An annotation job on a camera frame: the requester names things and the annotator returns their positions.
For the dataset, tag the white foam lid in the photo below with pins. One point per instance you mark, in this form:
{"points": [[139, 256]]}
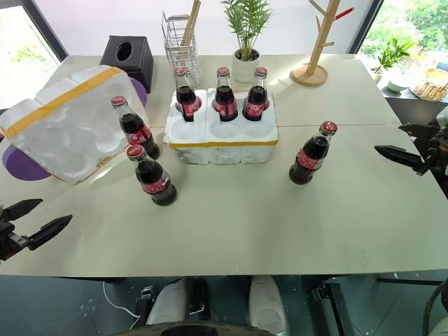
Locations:
{"points": [[66, 122]]}

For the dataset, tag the white foam bottle tray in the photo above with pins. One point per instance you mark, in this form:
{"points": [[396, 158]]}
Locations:
{"points": [[220, 140]]}

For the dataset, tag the green plant in white pot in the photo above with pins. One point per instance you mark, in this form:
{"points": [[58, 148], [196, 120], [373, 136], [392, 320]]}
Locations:
{"points": [[246, 52]]}

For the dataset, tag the glass cola bottle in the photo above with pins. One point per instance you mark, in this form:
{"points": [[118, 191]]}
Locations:
{"points": [[255, 101], [224, 98], [311, 157], [187, 99], [154, 180], [136, 129]]}

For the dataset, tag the white robot left leg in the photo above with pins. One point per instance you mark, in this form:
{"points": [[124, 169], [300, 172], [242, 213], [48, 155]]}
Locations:
{"points": [[168, 304]]}

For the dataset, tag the black table leg frame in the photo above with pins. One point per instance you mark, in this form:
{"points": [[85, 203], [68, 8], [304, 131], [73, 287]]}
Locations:
{"points": [[332, 297]]}

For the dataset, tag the woven basket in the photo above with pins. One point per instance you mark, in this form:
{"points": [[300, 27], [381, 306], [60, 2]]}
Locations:
{"points": [[430, 87]]}

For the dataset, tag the purple round mat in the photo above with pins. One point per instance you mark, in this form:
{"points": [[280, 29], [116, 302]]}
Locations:
{"points": [[21, 164]]}

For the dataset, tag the white robot leg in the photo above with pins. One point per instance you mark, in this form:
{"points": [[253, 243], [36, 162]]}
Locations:
{"points": [[266, 304], [168, 304]]}

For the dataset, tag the wooden tree stand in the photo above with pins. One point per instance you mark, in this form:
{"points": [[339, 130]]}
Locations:
{"points": [[315, 52]]}

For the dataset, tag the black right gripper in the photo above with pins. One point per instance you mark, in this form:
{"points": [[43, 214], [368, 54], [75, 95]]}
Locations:
{"points": [[440, 147]]}

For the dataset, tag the small potted plant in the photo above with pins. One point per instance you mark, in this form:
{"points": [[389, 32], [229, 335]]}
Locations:
{"points": [[393, 66]]}

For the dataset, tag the black tissue box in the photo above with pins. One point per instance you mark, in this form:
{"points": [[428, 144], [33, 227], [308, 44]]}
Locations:
{"points": [[134, 59]]}

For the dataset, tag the wooden chopsticks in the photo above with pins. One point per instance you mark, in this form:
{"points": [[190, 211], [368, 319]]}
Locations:
{"points": [[192, 24]]}

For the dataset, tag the white robot right leg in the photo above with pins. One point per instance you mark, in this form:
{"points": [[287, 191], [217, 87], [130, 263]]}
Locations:
{"points": [[266, 304]]}

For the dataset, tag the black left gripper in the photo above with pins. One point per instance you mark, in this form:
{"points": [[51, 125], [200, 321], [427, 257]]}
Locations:
{"points": [[7, 241]]}

